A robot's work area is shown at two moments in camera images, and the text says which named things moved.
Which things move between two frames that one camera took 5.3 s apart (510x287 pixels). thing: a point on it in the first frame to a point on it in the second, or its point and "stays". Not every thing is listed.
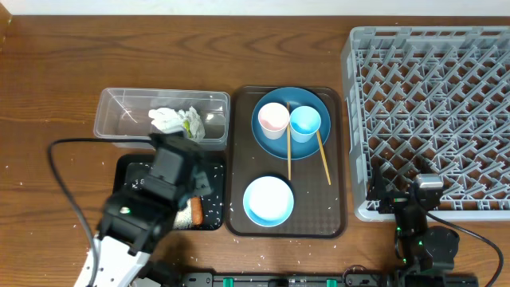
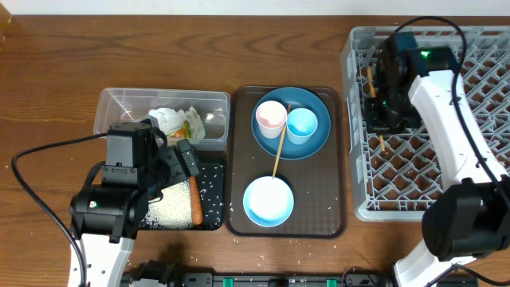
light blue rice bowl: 268,201 stays
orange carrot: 196,210 stays
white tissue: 167,119 stays
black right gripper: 378,192 to 378,124
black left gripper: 194,162 to 171,155
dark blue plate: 296,96 stays
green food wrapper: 194,126 stays
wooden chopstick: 324,158 to 373,94
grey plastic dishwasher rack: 434,94 stays
